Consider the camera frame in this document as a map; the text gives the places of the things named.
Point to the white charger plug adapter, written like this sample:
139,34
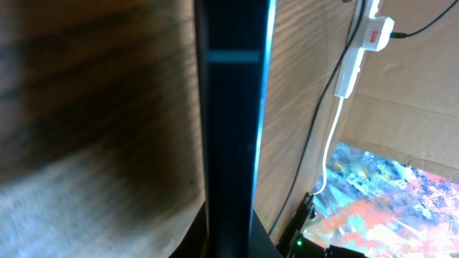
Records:
377,33

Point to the white power strip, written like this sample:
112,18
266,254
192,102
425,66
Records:
351,63

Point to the Samsung Galaxy smartphone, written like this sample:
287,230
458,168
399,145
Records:
234,41

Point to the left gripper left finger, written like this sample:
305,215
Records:
195,242

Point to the colourful painted floor mat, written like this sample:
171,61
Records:
384,208

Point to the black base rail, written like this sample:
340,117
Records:
297,242

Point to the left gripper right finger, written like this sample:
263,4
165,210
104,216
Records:
260,245

